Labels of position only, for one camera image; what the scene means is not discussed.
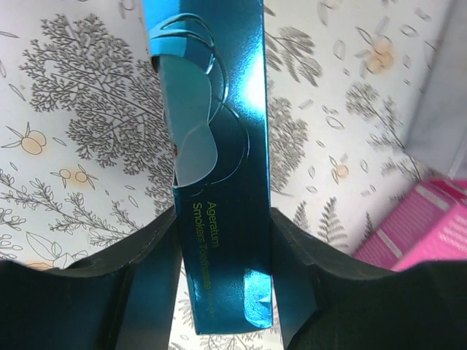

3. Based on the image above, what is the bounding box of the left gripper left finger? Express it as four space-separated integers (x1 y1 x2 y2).
1 209 181 349

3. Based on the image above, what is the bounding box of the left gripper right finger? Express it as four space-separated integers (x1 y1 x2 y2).
271 209 466 349

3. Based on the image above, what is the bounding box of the blue toothpaste box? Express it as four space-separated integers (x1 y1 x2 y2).
142 1 273 334

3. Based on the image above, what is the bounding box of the pink toothpaste box left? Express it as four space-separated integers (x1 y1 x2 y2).
353 179 466 271

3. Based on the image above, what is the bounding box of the floral table mat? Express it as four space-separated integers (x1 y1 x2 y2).
1 1 466 349

